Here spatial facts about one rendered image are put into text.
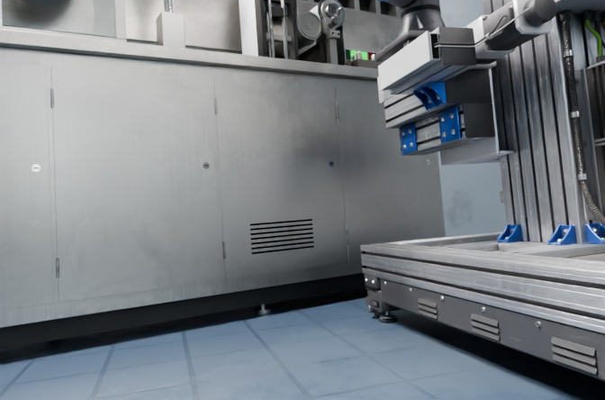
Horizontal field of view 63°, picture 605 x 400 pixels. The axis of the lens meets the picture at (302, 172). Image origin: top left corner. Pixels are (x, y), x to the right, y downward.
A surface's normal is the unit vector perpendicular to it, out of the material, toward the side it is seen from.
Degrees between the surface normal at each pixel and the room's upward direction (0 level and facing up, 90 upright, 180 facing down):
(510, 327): 90
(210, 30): 90
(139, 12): 90
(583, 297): 90
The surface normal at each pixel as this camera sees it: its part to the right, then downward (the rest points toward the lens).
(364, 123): 0.50, -0.11
